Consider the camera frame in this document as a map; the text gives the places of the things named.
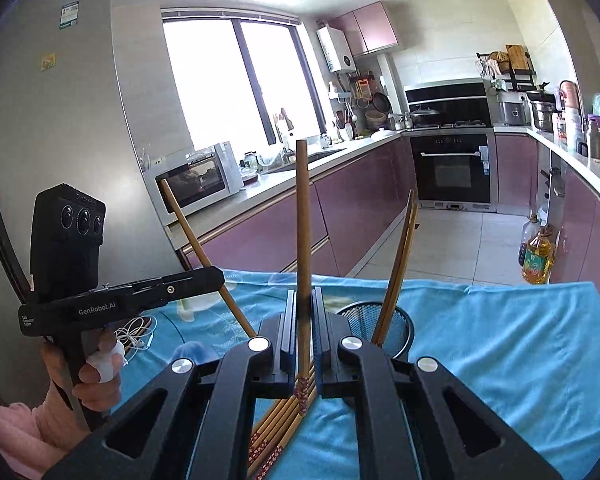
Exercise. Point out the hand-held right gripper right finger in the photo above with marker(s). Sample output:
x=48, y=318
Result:
x=319, y=347

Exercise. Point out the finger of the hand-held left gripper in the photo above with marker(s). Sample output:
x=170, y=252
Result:
x=185, y=284

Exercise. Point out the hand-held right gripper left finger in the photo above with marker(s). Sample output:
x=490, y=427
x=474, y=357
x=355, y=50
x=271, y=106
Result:
x=293, y=345

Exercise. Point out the black mesh utensil holder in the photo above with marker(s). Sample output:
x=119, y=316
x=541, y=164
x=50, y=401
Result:
x=360, y=317

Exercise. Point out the patterned wooden chopstick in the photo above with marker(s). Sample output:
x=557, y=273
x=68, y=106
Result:
x=409, y=240
x=397, y=270
x=190, y=232
x=303, y=220

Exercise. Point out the bunch of wooden chopsticks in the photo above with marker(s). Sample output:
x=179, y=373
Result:
x=275, y=430

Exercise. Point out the person's left forearm pink sleeve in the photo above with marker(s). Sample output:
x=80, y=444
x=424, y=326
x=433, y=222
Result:
x=20, y=435

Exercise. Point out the person's left hand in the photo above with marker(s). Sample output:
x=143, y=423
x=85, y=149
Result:
x=100, y=392

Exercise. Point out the white microwave oven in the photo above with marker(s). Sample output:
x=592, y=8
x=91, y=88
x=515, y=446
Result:
x=195, y=182

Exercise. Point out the long pink base cabinets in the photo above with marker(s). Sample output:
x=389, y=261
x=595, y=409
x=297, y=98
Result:
x=280, y=220

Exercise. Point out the silver refrigerator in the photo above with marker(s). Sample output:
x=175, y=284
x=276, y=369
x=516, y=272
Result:
x=80, y=135

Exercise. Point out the glass jar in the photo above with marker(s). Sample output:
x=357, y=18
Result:
x=250, y=162

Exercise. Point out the blue floral tablecloth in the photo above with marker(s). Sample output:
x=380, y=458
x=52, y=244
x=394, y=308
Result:
x=480, y=340

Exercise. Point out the kitchen faucet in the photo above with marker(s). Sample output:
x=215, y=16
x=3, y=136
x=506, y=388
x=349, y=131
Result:
x=283, y=127

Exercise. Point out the yellow fridge sticker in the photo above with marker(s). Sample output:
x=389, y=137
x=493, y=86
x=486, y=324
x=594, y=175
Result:
x=48, y=62

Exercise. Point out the dark framed kitchen window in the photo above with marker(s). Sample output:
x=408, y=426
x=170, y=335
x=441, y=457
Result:
x=205, y=75

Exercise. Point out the black built-in oven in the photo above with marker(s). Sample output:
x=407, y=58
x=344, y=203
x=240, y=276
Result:
x=450, y=170

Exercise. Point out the white plate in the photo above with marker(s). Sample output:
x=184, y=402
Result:
x=385, y=134

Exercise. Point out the yellow cooking oil bottle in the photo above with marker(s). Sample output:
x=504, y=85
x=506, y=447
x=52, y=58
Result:
x=536, y=260

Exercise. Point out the beige bowl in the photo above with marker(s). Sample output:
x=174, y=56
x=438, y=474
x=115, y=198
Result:
x=375, y=120

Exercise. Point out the green energy label sticker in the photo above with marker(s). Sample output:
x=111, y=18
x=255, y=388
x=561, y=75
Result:
x=68, y=16

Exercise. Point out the hanging frying pan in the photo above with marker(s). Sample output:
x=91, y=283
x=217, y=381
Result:
x=381, y=102

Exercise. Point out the black wok with lid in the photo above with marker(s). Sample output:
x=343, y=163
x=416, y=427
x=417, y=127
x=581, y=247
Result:
x=424, y=115

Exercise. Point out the black range hood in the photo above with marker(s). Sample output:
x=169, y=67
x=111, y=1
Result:
x=447, y=100

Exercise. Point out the curved pink base cabinets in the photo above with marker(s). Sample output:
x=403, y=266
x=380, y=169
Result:
x=580, y=240

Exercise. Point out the silver rice cooker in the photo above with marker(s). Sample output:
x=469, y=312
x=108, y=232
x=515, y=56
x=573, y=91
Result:
x=511, y=110

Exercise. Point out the stainless steel pot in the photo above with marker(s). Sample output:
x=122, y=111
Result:
x=544, y=116

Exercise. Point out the white plastic bottle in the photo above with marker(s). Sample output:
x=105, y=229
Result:
x=572, y=127

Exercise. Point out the black countertop rack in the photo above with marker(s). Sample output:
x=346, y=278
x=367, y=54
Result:
x=522, y=77

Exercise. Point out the steel thermos purple lid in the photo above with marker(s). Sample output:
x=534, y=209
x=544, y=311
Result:
x=596, y=140

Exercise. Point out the wooden cutting board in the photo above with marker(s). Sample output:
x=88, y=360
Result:
x=516, y=57

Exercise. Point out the pink kettle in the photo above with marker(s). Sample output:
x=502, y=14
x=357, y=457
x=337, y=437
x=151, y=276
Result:
x=570, y=94

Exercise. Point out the white wall water heater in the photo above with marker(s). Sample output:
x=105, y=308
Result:
x=336, y=50

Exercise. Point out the pink wall cabinet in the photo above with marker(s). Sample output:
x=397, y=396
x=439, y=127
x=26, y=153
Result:
x=370, y=27

